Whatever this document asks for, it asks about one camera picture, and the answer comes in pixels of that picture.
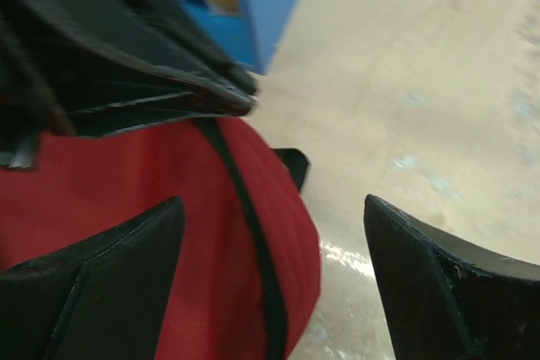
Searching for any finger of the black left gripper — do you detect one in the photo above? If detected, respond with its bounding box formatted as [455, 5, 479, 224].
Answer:
[68, 93, 256, 137]
[19, 0, 257, 99]

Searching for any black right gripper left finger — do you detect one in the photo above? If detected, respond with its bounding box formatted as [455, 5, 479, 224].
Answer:
[1, 197, 185, 359]

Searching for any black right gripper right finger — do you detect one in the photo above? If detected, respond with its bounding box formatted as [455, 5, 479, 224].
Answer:
[364, 195, 539, 360]

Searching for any red backpack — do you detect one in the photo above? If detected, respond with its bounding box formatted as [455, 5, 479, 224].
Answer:
[1, 118, 321, 359]

